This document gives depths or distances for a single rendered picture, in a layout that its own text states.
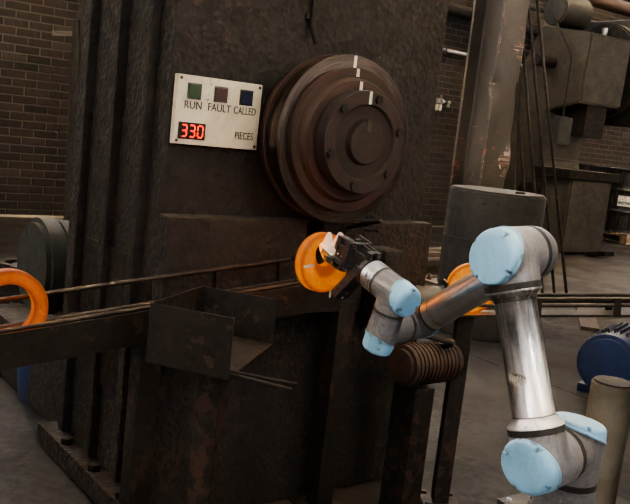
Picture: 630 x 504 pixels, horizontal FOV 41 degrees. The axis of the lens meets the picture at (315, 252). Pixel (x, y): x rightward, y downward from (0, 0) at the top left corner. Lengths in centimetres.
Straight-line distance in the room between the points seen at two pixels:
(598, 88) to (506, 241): 864
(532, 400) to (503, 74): 507
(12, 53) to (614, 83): 650
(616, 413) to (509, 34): 450
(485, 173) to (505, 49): 93
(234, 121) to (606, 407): 131
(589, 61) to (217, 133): 812
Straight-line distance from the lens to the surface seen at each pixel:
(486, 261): 175
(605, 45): 1036
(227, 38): 237
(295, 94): 230
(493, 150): 666
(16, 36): 837
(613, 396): 256
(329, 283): 221
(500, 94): 667
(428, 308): 205
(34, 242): 344
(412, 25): 277
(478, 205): 506
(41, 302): 207
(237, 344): 208
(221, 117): 234
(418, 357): 255
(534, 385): 177
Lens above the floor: 115
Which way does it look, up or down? 8 degrees down
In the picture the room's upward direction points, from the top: 6 degrees clockwise
